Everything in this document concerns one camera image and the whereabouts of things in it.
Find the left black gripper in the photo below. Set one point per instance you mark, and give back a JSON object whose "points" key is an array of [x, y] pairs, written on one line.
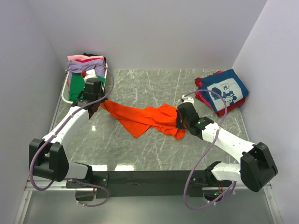
{"points": [[102, 91]]}

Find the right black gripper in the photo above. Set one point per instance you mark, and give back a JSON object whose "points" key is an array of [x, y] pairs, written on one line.
{"points": [[178, 124]]}

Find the orange t shirt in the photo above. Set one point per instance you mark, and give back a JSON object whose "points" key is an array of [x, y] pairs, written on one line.
{"points": [[137, 121]]}

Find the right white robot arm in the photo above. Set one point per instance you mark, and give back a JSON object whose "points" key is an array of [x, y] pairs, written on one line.
{"points": [[255, 166]]}

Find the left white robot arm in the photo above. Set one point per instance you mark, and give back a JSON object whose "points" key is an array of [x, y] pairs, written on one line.
{"points": [[47, 156]]}

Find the green shirt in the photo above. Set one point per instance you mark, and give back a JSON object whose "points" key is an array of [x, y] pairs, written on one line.
{"points": [[77, 85]]}

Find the pink folded shirt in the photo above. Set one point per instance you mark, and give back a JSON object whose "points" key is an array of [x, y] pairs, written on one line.
{"points": [[204, 96]]}

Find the white perforated basket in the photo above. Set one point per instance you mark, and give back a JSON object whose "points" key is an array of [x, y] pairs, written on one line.
{"points": [[66, 86]]}

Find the magenta shirt in basket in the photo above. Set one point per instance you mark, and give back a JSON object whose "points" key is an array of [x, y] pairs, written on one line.
{"points": [[84, 61]]}

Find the lavender shirt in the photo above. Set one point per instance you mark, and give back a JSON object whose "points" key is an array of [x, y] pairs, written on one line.
{"points": [[78, 67]]}

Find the black garment in basket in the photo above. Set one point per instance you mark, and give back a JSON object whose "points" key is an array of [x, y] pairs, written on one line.
{"points": [[90, 55]]}

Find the red folded shirt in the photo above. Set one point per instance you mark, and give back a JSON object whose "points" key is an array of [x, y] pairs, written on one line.
{"points": [[227, 108]]}

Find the light pink shirt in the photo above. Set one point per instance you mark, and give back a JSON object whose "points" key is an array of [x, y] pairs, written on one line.
{"points": [[83, 57]]}

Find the blue cartoon print shirt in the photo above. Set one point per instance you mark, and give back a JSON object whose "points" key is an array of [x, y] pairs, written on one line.
{"points": [[225, 89]]}

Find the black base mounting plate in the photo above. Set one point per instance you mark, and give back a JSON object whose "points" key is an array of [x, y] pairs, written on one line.
{"points": [[156, 183]]}

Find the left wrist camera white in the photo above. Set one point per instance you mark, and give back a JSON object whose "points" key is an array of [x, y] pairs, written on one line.
{"points": [[89, 74]]}

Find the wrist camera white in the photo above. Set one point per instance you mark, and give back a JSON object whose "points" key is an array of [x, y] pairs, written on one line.
{"points": [[89, 74], [187, 99]]}

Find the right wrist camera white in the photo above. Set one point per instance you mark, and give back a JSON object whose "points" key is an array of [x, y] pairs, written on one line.
{"points": [[187, 99]]}

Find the aluminium rail frame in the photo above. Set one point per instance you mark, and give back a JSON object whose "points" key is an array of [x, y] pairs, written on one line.
{"points": [[239, 205]]}

